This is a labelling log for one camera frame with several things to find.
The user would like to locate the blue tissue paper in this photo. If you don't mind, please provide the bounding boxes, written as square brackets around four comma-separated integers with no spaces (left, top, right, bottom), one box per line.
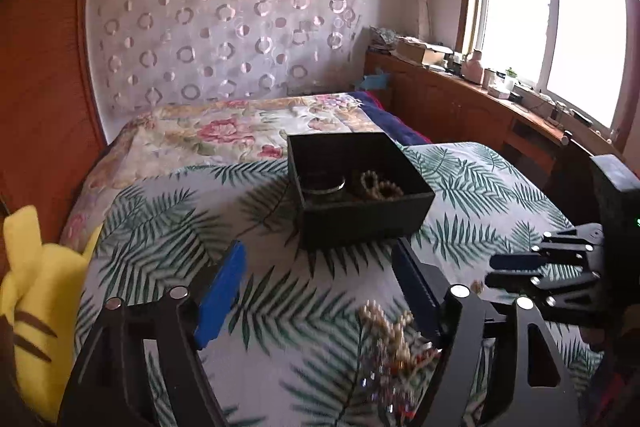
[355,70,390,91]

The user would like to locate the cardboard box on cabinet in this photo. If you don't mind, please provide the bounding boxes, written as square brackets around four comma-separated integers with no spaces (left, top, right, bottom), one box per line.
[396,37,452,66]

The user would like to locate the dark blue blanket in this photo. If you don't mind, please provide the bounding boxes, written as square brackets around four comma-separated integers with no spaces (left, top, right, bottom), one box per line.
[349,91,431,146]

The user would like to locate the floral quilt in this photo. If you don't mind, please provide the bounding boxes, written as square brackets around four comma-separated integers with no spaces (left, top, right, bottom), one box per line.
[60,93,381,251]

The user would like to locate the pink bottle on cabinet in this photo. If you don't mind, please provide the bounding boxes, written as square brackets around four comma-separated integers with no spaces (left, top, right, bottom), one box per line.
[461,49,484,84]

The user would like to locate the window with white frame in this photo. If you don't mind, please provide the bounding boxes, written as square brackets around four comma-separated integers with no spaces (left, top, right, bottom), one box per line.
[458,0,639,148]

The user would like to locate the palm leaf print bedspread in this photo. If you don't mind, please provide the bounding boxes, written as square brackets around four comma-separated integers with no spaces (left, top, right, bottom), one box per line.
[74,143,568,426]

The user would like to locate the wooden wardrobe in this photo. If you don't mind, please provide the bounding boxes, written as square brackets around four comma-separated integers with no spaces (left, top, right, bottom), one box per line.
[1,0,105,241]

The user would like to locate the white pearl necklace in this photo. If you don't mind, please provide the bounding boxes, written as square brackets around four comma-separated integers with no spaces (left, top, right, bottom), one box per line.
[357,298,419,371]

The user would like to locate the silver bangle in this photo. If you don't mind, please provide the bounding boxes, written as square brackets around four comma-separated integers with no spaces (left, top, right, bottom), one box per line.
[299,172,346,197]

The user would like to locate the yellow plush toy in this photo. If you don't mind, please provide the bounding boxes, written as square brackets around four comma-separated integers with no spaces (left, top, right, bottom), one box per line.
[1,205,101,423]

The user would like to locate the wooden sideboard cabinet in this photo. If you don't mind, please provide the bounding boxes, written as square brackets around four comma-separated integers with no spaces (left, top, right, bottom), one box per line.
[364,51,596,188]

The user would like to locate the sheer circle pattern curtain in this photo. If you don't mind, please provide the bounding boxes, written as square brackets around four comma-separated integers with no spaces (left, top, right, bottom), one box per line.
[87,0,364,118]

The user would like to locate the black open jewelry box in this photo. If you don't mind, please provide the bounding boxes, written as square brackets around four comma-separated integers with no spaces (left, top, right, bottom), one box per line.
[288,132,435,251]

